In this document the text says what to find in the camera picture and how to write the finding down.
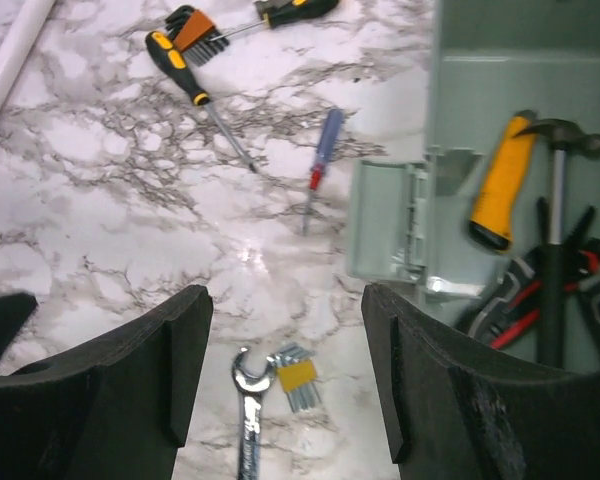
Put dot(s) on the white pvc pipe assembly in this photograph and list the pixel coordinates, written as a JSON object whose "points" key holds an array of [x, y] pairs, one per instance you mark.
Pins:
{"points": [[19, 41]]}

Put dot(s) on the claw hammer black handle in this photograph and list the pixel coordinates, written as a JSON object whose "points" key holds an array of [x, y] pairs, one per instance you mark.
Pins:
{"points": [[564, 138]]}

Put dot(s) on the small red blue screwdriver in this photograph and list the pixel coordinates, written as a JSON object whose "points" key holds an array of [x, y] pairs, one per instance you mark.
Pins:
{"points": [[322, 158]]}

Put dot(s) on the yellow hex key set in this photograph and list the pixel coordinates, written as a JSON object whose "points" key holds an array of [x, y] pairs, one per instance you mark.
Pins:
{"points": [[297, 374]]}

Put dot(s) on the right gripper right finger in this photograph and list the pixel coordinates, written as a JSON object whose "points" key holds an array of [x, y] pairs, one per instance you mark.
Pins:
{"points": [[454, 408]]}

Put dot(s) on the yellow handle tool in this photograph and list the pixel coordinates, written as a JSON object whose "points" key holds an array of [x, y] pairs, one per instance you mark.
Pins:
{"points": [[490, 222]]}

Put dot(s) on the yellow black screwdriver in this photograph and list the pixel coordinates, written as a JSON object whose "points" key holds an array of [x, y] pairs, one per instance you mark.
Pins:
{"points": [[172, 63]]}

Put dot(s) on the yellow black pliers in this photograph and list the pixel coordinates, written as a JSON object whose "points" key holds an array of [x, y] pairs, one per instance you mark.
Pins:
{"points": [[274, 14]]}

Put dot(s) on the silver open-end wrench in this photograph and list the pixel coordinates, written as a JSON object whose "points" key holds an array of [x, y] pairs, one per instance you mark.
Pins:
{"points": [[251, 390]]}

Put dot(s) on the red black utility knife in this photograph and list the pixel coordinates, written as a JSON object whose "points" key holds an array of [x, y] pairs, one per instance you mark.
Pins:
{"points": [[517, 317]]}

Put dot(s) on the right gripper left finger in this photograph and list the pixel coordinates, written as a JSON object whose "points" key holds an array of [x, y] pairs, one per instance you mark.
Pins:
{"points": [[116, 407]]}

